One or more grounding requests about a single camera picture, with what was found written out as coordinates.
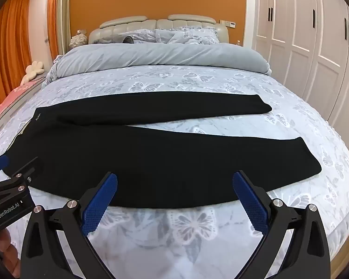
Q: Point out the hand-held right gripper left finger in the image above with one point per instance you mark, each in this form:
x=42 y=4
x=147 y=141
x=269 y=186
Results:
x=100 y=206

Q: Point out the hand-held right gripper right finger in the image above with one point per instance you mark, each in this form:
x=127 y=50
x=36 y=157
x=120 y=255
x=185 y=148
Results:
x=251 y=206

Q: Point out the black pants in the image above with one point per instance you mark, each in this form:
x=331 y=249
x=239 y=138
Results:
x=133 y=157

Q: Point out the person's left hand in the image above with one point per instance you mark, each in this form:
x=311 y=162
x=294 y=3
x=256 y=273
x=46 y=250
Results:
x=7 y=250

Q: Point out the pink blanket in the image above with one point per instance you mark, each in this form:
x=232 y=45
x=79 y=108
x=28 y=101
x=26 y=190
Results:
x=8 y=104

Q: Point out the white flower plush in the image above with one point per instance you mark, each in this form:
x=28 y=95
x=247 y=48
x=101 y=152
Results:
x=34 y=70

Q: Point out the wide orange curtain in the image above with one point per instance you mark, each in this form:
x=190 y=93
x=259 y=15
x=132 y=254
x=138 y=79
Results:
x=8 y=52

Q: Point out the bed with butterfly print sheet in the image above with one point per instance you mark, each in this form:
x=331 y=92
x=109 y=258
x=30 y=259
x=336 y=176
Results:
x=250 y=87

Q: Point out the white bedside ornament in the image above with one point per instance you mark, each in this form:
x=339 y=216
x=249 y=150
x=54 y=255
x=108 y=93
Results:
x=79 y=41

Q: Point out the narrow orange curtain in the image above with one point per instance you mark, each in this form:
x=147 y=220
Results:
x=53 y=17

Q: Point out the grey duvet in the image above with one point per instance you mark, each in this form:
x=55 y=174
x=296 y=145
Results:
x=163 y=55

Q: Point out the grey cylindrical object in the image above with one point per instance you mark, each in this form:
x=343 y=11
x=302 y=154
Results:
x=128 y=39

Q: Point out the butterfly print pillow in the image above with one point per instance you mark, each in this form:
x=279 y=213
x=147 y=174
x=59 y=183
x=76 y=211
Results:
x=192 y=35
x=142 y=36

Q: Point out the white panelled wardrobe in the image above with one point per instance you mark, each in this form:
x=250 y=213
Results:
x=308 y=35

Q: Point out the beige padded headboard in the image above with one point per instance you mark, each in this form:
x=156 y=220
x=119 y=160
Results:
x=139 y=21

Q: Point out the white wall switch panel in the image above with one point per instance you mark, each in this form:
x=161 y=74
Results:
x=227 y=23

